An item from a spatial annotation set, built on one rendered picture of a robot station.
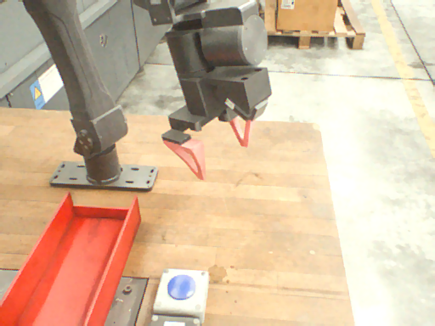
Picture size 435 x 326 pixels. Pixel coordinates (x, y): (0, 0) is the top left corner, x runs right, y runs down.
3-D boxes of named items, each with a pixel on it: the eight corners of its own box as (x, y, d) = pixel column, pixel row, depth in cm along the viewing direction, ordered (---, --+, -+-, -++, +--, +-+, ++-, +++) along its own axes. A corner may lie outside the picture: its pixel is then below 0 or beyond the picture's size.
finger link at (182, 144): (240, 166, 62) (225, 109, 57) (206, 193, 58) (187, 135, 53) (209, 157, 66) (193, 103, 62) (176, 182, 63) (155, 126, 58)
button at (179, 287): (198, 283, 62) (197, 273, 60) (194, 306, 58) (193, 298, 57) (171, 280, 62) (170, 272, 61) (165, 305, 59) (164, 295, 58)
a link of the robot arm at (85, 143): (127, 113, 77) (104, 104, 80) (90, 135, 71) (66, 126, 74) (131, 142, 81) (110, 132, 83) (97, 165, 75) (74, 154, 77)
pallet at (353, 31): (363, 49, 367) (366, 32, 358) (245, 47, 373) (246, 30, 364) (343, 6, 462) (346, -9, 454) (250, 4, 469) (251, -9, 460)
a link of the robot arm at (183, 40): (234, 64, 56) (222, 10, 53) (211, 81, 53) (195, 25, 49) (194, 64, 60) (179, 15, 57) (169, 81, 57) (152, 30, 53)
